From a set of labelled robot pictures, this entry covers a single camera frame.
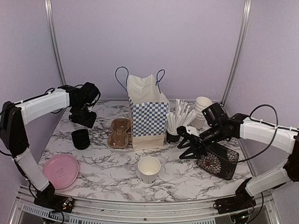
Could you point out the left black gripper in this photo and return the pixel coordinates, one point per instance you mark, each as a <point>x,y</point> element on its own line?
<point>88,122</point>

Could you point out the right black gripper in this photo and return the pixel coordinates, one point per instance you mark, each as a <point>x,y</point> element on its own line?
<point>192,150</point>

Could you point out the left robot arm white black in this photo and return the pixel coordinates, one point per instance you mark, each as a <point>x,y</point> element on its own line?
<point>15,116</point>

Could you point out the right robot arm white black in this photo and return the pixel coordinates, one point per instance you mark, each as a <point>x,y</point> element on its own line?
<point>270,136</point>

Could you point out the black cup holding straws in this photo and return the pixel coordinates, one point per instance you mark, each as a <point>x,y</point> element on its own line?
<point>172,138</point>

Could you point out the stack of black cup lids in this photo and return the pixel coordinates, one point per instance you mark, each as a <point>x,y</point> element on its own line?
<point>80,139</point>

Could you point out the white wrapped straws bundle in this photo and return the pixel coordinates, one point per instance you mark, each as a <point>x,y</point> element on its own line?
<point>182,116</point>

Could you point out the black floral square dish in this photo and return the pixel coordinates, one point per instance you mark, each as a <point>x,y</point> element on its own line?
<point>219,161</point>

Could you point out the brown cardboard cup carrier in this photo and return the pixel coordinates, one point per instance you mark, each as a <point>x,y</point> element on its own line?
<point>119,137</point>

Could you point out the stack of white paper cups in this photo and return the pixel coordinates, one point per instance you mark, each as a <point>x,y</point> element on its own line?
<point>201,103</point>

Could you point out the blue checkered paper bag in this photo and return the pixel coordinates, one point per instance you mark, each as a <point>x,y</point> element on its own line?
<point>148,107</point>

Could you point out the pink plastic plate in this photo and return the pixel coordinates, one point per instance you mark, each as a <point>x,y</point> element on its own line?
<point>61,170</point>

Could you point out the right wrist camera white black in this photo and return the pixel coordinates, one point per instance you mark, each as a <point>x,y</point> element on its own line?
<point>184,131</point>

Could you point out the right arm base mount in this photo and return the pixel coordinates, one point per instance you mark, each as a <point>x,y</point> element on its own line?
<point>241,200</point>

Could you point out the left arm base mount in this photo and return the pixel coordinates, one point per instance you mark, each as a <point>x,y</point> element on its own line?
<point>48,199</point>

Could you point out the aluminium front rail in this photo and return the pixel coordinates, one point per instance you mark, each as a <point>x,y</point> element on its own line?
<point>92,211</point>

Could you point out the left aluminium frame post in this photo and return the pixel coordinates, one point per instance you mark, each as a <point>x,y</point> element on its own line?
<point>53,40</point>

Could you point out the aluminium frame post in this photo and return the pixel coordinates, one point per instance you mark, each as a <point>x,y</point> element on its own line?
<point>53,40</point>
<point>238,51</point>

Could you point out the right aluminium frame post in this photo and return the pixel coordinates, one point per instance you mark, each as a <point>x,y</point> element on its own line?
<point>238,51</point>

